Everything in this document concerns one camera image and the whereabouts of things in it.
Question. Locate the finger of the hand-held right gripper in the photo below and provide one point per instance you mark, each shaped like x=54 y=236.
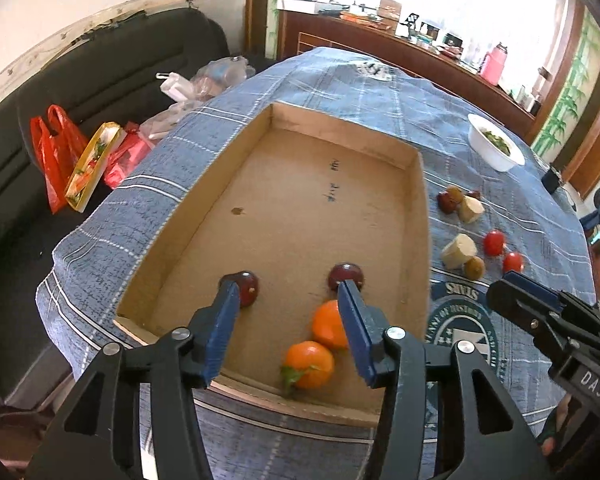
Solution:
x=520 y=307
x=535 y=287

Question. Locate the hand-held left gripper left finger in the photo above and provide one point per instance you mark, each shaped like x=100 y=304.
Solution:
x=225 y=322

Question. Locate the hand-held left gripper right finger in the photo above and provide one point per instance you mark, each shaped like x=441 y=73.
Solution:
x=353 y=330

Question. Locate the red cherry tomato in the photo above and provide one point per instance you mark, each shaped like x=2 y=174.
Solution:
x=513 y=262
x=493 y=242

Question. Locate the orange tangerine with leaf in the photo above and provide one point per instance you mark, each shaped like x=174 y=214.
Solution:
x=307 y=365

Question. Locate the brown longan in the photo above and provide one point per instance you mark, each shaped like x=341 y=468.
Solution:
x=455 y=193
x=475 y=267

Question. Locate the beige sugarcane chunk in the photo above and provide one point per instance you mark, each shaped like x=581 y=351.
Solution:
x=458 y=252
x=470 y=209

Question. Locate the small dark red jujube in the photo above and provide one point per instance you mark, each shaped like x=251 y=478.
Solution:
x=475 y=194

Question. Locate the shallow cardboard box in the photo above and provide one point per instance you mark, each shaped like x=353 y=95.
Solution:
x=280 y=200

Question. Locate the person's right hand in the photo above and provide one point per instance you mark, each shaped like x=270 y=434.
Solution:
x=560 y=412

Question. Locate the small black device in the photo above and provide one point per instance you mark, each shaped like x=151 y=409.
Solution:
x=550 y=180

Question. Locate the white bowl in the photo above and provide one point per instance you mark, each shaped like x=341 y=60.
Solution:
x=490 y=155

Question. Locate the green vegetables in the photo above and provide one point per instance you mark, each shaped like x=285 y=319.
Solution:
x=497 y=141

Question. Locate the small red plastic bag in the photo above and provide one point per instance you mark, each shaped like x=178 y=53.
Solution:
x=125 y=152

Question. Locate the yellow snack packet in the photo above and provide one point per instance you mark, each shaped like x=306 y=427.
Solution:
x=92 y=165

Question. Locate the clear plastic bag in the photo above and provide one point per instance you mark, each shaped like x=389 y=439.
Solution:
x=162 y=120
x=220 y=75

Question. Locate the pink bottle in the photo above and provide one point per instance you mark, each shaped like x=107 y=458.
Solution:
x=495 y=62

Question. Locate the white box with clip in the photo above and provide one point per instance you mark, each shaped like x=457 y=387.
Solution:
x=177 y=87

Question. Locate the blue plaid tablecloth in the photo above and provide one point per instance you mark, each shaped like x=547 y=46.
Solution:
x=330 y=85

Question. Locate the wooden cabinet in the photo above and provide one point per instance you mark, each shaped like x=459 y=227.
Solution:
x=380 y=55

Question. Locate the black sofa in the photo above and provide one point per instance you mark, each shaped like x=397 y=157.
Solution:
x=130 y=60

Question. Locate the black stand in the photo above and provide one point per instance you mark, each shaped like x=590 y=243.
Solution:
x=412 y=22

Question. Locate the brown box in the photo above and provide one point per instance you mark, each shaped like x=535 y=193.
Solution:
x=390 y=10

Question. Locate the flat white box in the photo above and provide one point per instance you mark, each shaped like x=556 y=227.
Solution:
x=300 y=6

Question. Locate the wooden door frame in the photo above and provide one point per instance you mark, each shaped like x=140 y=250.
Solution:
x=260 y=5

